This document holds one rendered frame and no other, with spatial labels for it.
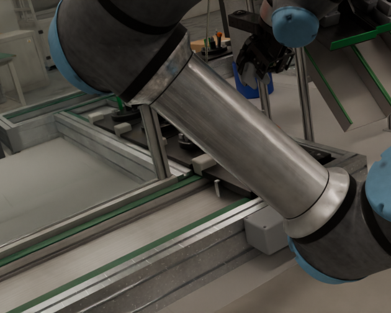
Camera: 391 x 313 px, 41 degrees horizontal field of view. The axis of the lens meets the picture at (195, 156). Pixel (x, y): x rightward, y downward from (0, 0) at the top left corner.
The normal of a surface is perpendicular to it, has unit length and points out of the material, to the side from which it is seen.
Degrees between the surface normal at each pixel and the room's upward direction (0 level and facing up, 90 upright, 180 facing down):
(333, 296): 0
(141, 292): 90
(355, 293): 0
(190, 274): 90
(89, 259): 0
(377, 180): 38
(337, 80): 45
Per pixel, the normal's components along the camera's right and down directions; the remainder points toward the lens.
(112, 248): -0.19, -0.91
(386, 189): -0.72, -0.54
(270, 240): 0.52, 0.22
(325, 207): -0.41, -0.33
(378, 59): 0.12, -0.45
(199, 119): -0.11, 0.46
